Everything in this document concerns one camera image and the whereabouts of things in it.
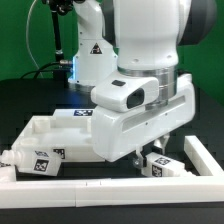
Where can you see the white tag sheet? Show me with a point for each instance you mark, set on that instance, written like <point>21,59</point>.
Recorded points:
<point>73,112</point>

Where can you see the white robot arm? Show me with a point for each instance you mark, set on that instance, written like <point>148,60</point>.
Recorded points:
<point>127,61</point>

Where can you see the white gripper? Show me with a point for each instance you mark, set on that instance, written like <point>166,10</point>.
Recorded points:
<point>124,119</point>

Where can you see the white U-shaped fence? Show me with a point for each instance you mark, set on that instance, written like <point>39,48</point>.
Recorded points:
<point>206,186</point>

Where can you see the white square tabletop part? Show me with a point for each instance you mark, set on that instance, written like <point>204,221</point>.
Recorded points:
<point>69,136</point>

